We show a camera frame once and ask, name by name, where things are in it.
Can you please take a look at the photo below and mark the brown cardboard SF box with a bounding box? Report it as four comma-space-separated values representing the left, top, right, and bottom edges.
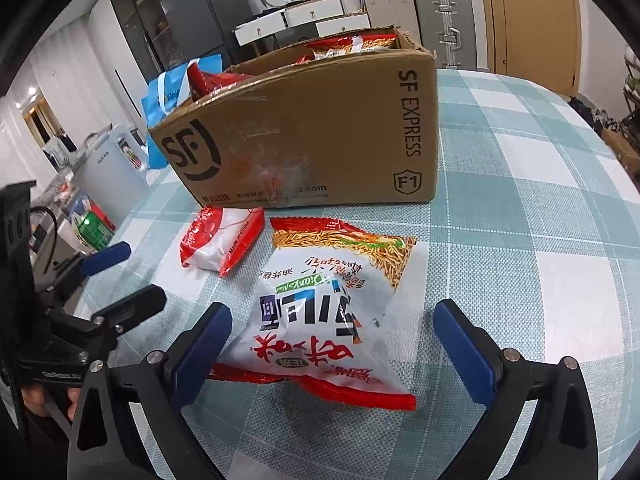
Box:
151, 27, 438, 208

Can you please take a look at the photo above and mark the red cracker snack bag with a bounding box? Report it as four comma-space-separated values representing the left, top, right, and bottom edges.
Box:
186, 63, 250, 102

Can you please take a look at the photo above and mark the dark glass cabinet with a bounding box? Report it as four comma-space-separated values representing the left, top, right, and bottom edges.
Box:
111, 0, 184, 82

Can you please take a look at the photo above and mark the beige suitcase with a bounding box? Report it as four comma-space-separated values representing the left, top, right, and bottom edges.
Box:
363, 0, 421, 44

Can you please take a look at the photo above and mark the person's left hand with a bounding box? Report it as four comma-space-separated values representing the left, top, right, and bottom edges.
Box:
21, 384, 81, 422

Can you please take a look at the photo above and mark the small red white snack pack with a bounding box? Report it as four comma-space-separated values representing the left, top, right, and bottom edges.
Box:
180, 206, 265, 278

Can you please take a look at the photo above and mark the silver suitcase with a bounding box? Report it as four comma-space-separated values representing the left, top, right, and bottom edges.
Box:
416, 0, 477, 70

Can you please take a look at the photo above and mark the green can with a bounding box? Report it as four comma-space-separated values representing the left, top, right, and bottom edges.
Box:
74, 211, 114, 252

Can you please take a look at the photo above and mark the metal shoe rack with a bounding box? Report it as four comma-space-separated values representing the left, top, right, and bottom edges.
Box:
623, 44, 640, 138

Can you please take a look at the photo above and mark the wooden door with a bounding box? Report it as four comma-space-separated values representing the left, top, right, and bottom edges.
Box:
483, 0, 582, 98

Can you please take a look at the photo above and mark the white appliance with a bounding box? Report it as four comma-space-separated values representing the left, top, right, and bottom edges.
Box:
72, 125, 149, 228

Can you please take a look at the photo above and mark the white red noodle snack bag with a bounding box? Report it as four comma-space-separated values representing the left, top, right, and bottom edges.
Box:
209, 217, 416, 411

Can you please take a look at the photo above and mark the red orange noodle snack bag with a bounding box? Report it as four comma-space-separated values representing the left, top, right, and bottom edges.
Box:
307, 34, 398, 60

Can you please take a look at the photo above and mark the black refrigerator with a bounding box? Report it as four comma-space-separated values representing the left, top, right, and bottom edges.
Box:
160, 0, 255, 68

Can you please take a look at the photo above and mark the blue Doraemon tote bag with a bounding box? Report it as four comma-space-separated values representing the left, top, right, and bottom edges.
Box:
141, 53, 224, 169

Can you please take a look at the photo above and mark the checkered teal tablecloth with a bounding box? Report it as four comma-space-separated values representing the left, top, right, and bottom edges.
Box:
74, 68, 640, 480

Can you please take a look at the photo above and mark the small cardboard box on floor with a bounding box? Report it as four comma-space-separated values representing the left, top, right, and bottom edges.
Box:
602, 129, 640, 181

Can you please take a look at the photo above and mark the white drawer desk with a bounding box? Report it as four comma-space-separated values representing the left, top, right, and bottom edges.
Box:
234, 0, 371, 55

